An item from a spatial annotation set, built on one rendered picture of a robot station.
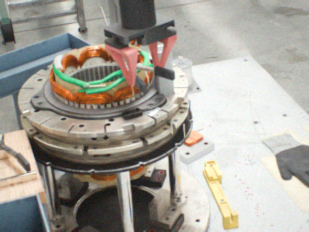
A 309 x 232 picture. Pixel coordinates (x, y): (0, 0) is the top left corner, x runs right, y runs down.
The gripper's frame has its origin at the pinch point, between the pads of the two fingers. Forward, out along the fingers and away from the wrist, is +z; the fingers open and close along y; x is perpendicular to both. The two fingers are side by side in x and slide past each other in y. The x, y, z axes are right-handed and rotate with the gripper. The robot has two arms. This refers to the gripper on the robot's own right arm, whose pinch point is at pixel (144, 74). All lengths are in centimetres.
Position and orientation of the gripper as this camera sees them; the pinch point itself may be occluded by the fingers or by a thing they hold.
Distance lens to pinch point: 112.7
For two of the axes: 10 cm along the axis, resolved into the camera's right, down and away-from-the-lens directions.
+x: -6.1, -3.1, 7.3
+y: 7.9, -3.5, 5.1
